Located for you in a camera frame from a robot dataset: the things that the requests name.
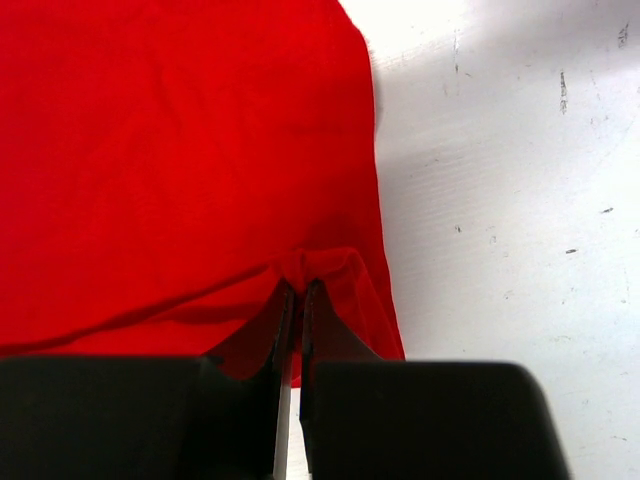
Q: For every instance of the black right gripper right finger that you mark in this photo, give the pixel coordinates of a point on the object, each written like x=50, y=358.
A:
x=367, y=418

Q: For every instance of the red t shirt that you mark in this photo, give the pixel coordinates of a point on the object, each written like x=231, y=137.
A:
x=164, y=164

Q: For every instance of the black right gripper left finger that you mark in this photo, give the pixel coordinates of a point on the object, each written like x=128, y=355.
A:
x=220, y=415

